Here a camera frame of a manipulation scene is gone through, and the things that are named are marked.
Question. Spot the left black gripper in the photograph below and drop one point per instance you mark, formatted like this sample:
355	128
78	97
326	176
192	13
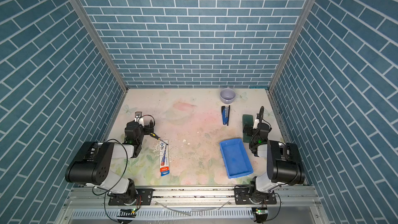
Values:
150	129

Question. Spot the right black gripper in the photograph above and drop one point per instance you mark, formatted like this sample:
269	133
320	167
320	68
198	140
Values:
249	129

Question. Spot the black yellow screwdriver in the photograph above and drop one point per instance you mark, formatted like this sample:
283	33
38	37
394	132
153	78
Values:
153	135

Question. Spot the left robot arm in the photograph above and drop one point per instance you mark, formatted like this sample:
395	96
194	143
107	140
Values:
91	165

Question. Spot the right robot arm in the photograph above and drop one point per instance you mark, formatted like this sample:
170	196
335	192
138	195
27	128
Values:
283	168

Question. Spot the blue plastic bin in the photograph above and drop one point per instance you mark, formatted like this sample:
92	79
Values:
235	158

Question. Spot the dark green block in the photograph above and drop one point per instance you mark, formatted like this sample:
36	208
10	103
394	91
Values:
247	119

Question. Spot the toothpaste tube box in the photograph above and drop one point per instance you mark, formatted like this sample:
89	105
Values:
164	157

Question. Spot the blue stapler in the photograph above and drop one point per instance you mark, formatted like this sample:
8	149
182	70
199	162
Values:
225	111

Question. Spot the lavender ceramic cup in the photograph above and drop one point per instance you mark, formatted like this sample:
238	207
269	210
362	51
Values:
227	96

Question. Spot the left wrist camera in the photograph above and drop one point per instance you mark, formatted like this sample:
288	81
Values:
138	116

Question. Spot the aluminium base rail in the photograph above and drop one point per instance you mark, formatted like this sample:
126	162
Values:
215	196

